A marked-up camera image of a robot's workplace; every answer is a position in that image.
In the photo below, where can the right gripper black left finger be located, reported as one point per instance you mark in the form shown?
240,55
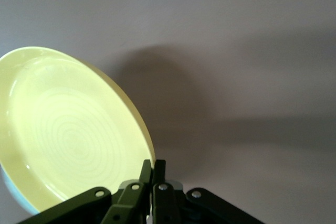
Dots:
126,208

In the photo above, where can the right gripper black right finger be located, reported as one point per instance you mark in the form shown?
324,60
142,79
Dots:
168,205

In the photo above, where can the yellow plate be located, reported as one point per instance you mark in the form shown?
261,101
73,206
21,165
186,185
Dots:
73,129

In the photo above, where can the brown table mat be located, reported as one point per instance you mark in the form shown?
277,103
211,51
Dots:
236,24

